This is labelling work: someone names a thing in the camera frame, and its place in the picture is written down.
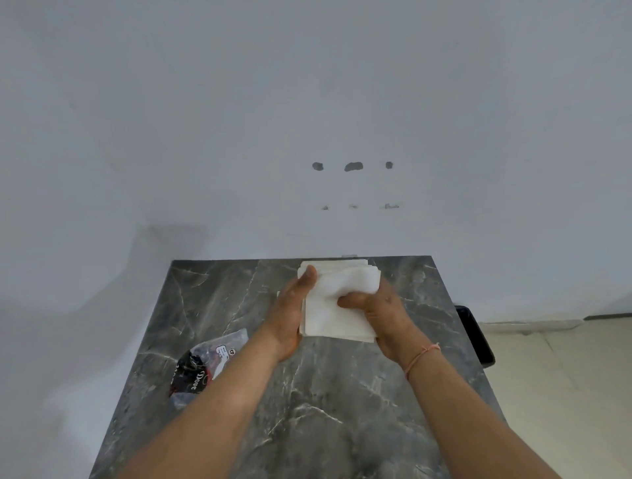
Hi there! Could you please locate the person's right hand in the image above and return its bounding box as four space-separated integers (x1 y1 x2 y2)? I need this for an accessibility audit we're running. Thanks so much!
337 276 431 367

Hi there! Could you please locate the orange thread bracelet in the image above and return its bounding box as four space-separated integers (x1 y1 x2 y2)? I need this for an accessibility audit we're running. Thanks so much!
404 342 442 382

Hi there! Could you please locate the person's left hand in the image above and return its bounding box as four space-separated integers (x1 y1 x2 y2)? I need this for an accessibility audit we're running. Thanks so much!
263 265 319 365

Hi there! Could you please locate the person's right forearm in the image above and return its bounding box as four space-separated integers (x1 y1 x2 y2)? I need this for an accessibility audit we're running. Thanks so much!
404 344 564 479

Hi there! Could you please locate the black bin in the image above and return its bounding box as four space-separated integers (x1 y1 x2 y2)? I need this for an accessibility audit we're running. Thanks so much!
454 305 496 368

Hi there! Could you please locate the person's left forearm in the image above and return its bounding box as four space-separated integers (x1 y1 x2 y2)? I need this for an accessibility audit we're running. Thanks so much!
117 328 298 479

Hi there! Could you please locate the white tissues stack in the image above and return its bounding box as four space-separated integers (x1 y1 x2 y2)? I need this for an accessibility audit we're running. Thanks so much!
298 259 382 343

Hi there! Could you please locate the clear Dove tissue wrapper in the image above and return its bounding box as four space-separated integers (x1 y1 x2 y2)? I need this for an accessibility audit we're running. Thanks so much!
169 328 249 411

